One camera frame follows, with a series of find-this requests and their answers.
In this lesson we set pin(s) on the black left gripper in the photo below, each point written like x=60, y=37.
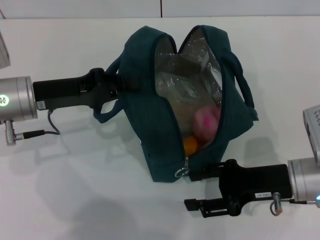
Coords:
x=57, y=92

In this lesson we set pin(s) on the pink toy peach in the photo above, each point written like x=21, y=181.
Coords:
x=206, y=125

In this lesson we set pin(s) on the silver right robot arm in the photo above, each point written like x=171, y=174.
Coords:
x=305, y=180

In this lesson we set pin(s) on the yellow banana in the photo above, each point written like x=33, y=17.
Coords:
x=191, y=146

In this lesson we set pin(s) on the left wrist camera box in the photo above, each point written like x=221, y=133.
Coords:
x=3, y=55

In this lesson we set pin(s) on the dark teal insulated lunch bag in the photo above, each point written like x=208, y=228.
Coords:
x=150, y=125

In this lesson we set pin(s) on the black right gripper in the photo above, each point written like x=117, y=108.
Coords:
x=257, y=182

